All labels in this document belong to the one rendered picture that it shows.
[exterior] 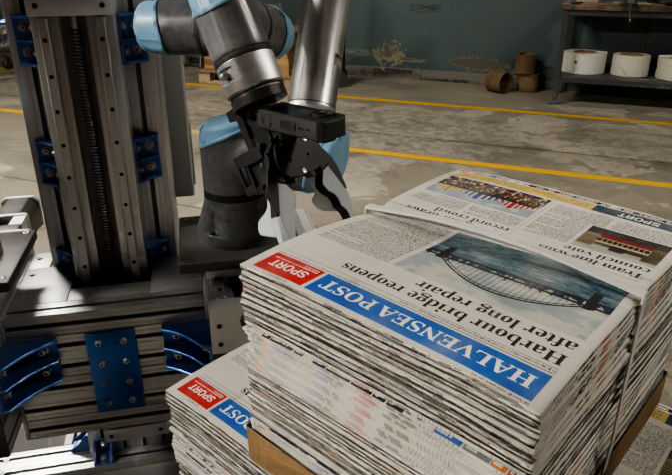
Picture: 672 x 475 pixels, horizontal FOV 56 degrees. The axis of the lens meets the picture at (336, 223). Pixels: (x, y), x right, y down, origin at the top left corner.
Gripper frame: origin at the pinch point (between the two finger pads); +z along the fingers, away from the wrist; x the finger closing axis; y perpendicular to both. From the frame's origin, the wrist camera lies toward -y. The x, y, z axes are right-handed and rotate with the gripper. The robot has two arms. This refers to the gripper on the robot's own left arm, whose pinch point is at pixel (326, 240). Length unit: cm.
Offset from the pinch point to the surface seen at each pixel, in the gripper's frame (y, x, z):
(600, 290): -33.2, 3.4, 10.1
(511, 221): -22.5, -4.6, 4.2
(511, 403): -34.0, 20.6, 10.9
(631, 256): -32.9, -4.6, 10.0
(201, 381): 13.7, 15.7, 10.6
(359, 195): 202, -214, 4
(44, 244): 263, -58, -32
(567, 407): -34.6, 15.9, 13.8
